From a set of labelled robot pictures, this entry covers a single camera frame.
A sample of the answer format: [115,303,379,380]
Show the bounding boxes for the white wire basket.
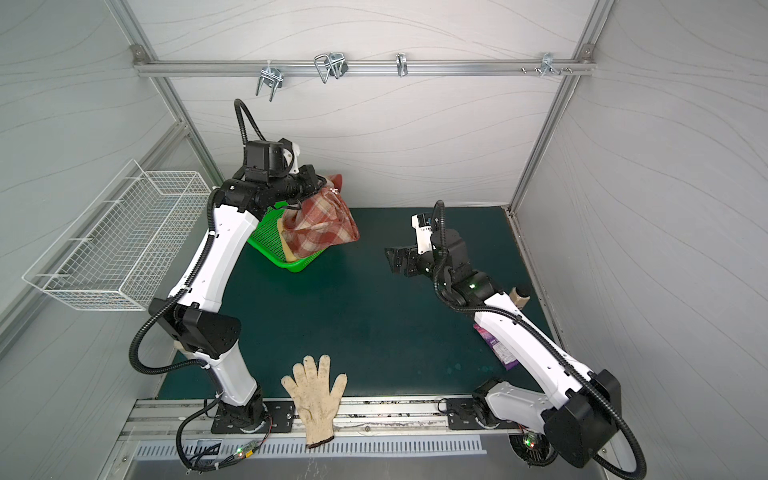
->
[22,160,210,312]

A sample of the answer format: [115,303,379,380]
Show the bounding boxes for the base cable bundle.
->
[508,431,560,468]
[175,398,275,473]

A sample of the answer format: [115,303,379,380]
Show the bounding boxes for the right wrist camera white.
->
[411,213,440,255]

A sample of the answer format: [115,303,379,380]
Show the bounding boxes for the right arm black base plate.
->
[437,397,521,431]

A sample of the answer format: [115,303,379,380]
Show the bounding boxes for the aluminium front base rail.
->
[118,395,528,441]

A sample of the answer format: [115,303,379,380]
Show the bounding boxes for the green plastic basket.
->
[247,202,322,273]

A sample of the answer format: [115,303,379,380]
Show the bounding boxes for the purple snack packet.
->
[473,324,519,370]

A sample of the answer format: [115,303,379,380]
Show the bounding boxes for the metal u-bolt hook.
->
[255,64,284,102]
[313,52,349,84]

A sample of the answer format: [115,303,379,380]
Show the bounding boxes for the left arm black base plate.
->
[211,400,295,434]

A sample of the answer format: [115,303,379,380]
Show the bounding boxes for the aluminium cross rail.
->
[134,57,597,78]

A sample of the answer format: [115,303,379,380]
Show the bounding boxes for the small beige bottle black cap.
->
[509,284,532,310]

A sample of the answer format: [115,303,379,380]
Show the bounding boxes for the left base cable bundle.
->
[175,398,275,473]

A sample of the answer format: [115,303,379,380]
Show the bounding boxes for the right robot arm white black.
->
[385,201,648,479]

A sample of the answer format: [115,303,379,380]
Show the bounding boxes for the right base cable bundle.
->
[508,431,560,468]

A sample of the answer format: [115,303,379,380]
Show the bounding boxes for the red plaid skirt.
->
[281,174,360,259]

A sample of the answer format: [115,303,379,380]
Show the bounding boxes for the white knit work glove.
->
[281,354,348,449]

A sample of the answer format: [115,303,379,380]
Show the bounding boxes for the yellow tan skirt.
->
[276,218,298,263]

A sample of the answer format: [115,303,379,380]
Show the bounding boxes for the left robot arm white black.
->
[128,165,326,431]

